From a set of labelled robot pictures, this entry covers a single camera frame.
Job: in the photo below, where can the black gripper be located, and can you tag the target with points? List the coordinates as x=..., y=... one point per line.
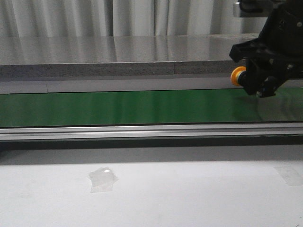
x=277, y=53

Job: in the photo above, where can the yellow push button switch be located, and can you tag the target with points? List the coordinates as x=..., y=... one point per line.
x=234, y=78

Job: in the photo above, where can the green conveyor belt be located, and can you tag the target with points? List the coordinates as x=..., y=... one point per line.
x=148, y=107

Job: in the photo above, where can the grey stone countertop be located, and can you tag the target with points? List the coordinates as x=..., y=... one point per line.
x=89, y=56

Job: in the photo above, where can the clear tape strip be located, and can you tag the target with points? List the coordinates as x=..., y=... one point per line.
x=289, y=175

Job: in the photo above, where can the crumpled clear tape patch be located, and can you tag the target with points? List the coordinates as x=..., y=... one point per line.
x=102, y=180

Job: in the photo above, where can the white pleated curtain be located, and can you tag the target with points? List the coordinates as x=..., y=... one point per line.
x=55, y=18

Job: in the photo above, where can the aluminium conveyor front rail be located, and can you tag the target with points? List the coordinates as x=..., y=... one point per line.
x=152, y=131

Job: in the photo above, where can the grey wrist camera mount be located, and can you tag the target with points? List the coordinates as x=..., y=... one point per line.
x=252, y=8

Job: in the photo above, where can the grey conveyor back rail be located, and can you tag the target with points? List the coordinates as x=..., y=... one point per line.
x=116, y=83

